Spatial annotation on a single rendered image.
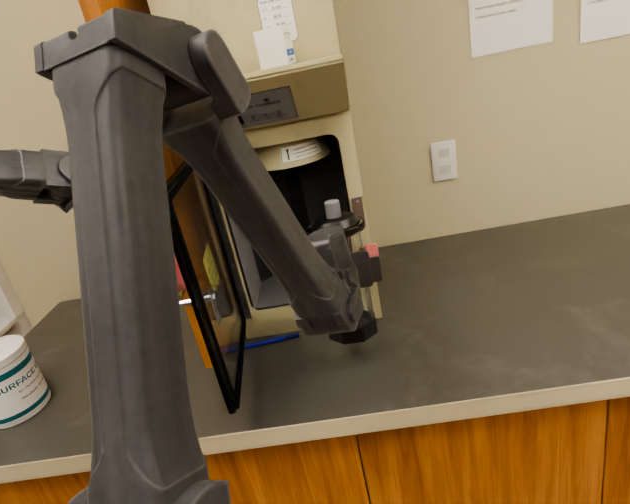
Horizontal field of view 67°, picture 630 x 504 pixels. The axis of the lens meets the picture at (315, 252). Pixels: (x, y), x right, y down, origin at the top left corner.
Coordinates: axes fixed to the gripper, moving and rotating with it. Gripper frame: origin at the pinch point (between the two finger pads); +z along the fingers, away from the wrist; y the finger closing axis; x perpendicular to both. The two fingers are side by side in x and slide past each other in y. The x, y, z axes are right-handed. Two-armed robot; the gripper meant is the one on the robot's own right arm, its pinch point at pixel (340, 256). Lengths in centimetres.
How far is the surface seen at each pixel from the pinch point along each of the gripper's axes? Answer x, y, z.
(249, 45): -40.1, 10.3, 7.2
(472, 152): -7, -40, 55
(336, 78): -31.4, -4.2, -0.7
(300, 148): -20.1, 4.9, 12.6
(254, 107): -29.3, 10.7, 1.5
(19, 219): -10, 98, 53
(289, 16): -43.4, 2.2, 6.9
